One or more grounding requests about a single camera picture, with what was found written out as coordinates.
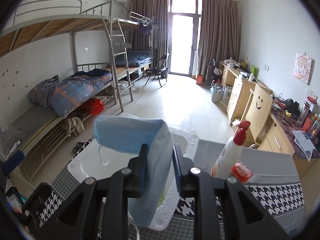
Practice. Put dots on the white styrofoam box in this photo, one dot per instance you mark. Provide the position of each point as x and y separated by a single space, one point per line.
100 162

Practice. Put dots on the brown right curtain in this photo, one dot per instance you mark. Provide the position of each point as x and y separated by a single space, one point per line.
219 33

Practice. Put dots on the brown curtain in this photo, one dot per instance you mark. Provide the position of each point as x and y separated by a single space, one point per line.
219 33
153 27

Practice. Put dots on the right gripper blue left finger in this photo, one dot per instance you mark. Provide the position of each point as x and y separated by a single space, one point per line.
96 202

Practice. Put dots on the wooden smiley face chair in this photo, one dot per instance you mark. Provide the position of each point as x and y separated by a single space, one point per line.
257 112

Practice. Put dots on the houndstooth tablecloth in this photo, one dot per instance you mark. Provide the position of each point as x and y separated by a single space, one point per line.
275 184

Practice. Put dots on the metal bunk bed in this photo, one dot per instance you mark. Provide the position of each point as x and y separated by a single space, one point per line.
41 42

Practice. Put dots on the black folding chair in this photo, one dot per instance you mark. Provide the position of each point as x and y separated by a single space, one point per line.
159 69

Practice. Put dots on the anime wall picture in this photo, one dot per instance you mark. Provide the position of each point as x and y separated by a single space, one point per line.
302 68

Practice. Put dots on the papers on desk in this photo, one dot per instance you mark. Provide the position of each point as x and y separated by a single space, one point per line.
305 144

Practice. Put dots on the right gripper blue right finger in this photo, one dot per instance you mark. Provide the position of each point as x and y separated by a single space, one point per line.
224 208

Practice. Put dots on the blue surgical face mask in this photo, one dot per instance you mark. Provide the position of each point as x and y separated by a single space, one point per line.
151 140

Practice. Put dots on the brown left curtain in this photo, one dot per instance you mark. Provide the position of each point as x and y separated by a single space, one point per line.
153 27

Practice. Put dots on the wooden desk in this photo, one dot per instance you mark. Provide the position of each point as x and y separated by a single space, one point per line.
276 135

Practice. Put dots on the red snack packet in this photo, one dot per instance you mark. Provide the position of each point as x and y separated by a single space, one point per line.
241 172

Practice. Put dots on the orange floor container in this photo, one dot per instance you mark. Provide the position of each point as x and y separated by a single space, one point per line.
199 80

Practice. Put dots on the white lotion pump bottle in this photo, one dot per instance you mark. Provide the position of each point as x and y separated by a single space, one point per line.
231 152

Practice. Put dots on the red plastic bag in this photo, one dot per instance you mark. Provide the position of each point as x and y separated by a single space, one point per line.
92 106

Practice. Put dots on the white plastic bucket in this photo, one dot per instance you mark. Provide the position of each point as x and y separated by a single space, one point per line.
217 93

